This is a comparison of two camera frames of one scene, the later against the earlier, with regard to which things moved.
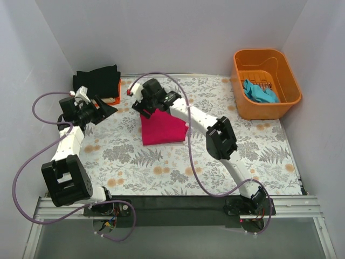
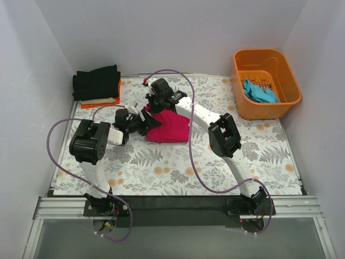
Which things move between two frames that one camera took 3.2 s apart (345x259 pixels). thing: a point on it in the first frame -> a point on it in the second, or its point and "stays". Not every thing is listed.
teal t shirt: (256, 93) stays
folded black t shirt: (103, 82) stays
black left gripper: (96, 108) -> (144, 122)
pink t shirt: (161, 128) stays
